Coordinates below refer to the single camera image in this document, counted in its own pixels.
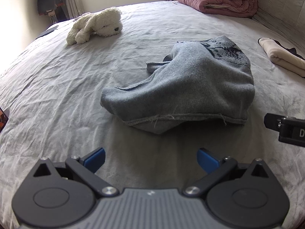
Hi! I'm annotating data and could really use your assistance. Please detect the grey knitted cat sweater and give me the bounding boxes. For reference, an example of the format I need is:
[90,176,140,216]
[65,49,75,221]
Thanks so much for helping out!
[100,36,255,134]

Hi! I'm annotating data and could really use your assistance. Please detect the dark hanging clothes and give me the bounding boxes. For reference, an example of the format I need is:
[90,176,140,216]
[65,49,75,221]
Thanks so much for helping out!
[37,0,68,22]

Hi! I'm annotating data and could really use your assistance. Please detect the grey bed sheet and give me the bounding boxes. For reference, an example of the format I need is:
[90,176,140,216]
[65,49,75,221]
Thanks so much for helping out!
[1,2,304,228]

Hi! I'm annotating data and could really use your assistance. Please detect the beige folded garment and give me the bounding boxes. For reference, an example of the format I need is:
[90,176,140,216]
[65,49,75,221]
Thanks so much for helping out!
[258,38,304,78]

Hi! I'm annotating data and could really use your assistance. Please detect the black folded garment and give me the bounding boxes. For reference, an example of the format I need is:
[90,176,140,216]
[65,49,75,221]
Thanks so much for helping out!
[274,40,305,60]

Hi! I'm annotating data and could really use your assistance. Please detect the grey quilted blanket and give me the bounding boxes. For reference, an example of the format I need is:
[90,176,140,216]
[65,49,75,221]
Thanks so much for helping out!
[253,0,304,51]

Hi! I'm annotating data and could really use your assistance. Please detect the dark tablet on bed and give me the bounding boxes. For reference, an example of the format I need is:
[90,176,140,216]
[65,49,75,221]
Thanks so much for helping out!
[36,25,58,39]

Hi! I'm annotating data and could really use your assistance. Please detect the white plush dog toy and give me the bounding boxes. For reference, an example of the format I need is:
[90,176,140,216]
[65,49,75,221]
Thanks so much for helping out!
[66,7,123,46]

